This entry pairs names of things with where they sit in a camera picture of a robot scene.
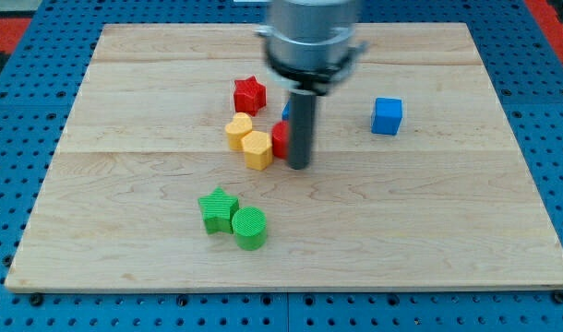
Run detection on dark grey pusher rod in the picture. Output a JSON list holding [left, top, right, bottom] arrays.
[[287, 91, 317, 170]]

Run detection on yellow pentagon block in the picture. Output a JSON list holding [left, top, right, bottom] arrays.
[[241, 131, 273, 171]]

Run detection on green star block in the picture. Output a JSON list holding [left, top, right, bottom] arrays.
[[198, 187, 239, 234]]

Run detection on green cylinder block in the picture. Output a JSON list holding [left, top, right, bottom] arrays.
[[232, 207, 268, 251]]

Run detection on red cylinder block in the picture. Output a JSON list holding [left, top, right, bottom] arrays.
[[271, 120, 289, 160]]

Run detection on yellow heart block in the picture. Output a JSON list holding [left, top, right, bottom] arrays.
[[224, 113, 253, 150]]

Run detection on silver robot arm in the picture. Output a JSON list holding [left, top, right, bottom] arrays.
[[256, 0, 367, 96]]

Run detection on red star block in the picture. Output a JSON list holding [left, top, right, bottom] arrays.
[[233, 76, 267, 116]]

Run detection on blue cube block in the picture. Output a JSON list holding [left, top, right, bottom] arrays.
[[370, 98, 403, 136]]

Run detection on blue triangle block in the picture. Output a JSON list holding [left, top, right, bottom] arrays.
[[281, 102, 290, 121]]

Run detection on wooden board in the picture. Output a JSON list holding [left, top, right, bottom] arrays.
[[6, 23, 563, 293]]

